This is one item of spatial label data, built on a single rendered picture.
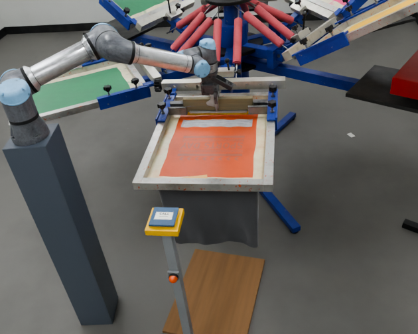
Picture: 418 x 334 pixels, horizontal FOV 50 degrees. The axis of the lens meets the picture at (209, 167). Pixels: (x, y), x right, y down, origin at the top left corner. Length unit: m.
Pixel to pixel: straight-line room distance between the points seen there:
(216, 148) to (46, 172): 0.75
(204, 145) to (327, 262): 1.16
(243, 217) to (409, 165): 1.91
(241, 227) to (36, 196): 0.92
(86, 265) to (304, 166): 1.92
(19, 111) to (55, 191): 0.38
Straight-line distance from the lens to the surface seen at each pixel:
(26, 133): 1.90
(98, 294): 2.47
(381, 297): 2.72
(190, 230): 2.15
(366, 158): 3.67
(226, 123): 2.24
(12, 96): 1.84
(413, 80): 2.35
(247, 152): 2.02
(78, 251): 2.24
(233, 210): 2.02
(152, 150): 2.05
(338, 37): 2.30
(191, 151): 2.07
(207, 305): 2.60
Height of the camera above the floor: 2.12
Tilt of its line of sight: 37 degrees down
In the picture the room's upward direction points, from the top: 7 degrees counter-clockwise
